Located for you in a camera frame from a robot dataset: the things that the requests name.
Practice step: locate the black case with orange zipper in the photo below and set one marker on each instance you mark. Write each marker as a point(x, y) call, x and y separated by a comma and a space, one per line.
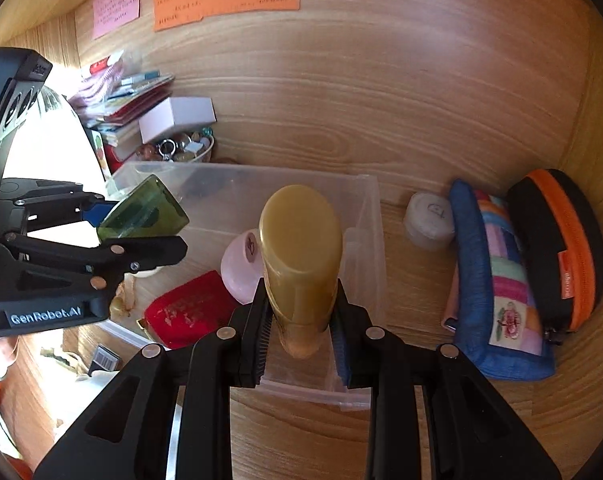
point(546, 240)

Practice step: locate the small white box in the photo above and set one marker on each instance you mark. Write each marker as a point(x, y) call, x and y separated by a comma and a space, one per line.
point(176, 117)

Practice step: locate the small black box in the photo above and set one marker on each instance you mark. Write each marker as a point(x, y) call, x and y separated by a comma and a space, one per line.
point(105, 357)

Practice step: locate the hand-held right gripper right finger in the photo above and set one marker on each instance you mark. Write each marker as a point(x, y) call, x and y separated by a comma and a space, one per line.
point(341, 350)

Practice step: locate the pink round jar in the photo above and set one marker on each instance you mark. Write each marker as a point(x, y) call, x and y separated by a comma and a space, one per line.
point(239, 270)

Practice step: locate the white bowl of trinkets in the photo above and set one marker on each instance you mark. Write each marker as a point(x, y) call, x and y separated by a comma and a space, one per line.
point(181, 150)

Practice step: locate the pink paper note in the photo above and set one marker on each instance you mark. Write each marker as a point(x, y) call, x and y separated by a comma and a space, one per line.
point(116, 5)

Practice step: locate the person's left hand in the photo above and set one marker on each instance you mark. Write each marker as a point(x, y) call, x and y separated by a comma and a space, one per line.
point(3, 357)

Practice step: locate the stack of cards and packets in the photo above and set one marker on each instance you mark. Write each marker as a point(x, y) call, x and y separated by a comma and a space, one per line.
point(116, 95)

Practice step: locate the blue fabric pouch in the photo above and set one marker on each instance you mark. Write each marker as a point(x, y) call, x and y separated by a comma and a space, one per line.
point(486, 310)

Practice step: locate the red pouch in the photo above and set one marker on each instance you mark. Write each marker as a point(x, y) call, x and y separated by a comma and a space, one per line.
point(191, 310)

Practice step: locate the clear plastic storage bin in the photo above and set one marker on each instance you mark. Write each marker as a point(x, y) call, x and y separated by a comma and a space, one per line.
point(216, 195)

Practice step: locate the yellow cylindrical bottle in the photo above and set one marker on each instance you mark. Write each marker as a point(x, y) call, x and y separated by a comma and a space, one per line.
point(301, 260)

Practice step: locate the small white round container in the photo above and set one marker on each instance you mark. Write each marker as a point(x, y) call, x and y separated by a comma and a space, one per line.
point(429, 220)

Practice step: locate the white desk lamp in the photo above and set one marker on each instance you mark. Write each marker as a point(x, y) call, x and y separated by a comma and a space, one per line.
point(66, 135)

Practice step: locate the green round bottle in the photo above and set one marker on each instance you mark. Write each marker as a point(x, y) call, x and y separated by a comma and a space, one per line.
point(141, 210)

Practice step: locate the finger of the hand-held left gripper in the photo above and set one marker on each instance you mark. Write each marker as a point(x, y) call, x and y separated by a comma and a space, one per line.
point(56, 192)
point(131, 252)

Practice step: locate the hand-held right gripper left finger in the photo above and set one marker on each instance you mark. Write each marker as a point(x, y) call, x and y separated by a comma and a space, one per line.
point(256, 345)

